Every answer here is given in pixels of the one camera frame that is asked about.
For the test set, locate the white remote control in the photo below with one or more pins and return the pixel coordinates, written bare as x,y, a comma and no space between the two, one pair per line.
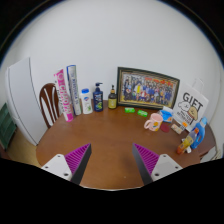
188,150

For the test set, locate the green crate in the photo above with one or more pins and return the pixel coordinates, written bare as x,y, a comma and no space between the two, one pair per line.
6,126

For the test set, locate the pink ceramic mug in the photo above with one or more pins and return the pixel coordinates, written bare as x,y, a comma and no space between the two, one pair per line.
155,122

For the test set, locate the amber pump bottle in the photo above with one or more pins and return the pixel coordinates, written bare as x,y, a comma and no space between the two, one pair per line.
112,100

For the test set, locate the dark blue pump bottle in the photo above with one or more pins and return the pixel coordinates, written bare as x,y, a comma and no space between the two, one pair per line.
98,100

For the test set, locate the framed group picture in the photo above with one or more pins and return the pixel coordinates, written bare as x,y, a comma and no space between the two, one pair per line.
148,88

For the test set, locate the tall pink white box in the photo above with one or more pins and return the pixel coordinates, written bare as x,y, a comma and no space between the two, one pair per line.
64,96

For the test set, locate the white shampoo bottle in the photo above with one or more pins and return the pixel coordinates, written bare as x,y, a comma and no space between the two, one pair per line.
86,103

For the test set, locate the blue detergent bottle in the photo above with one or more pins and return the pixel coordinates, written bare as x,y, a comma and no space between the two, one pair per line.
200,133

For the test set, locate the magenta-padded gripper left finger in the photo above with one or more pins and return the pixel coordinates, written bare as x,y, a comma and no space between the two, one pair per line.
78,160

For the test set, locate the brown wooden chair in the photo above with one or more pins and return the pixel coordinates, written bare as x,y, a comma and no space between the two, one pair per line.
46,100

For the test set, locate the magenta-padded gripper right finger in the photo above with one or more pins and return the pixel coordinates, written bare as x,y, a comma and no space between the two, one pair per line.
146,160

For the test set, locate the tall white blue tube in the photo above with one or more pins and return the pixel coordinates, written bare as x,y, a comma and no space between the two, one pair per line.
74,90

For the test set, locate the green soap pack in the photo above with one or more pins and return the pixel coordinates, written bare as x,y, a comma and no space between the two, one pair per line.
130,110
142,113

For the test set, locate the flat round red coaster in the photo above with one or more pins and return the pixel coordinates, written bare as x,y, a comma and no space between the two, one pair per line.
165,127

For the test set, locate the blue tissue pack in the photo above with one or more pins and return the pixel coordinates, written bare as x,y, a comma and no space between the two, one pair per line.
166,115

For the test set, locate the white paper gift bag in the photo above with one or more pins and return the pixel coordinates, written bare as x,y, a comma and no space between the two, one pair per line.
191,103

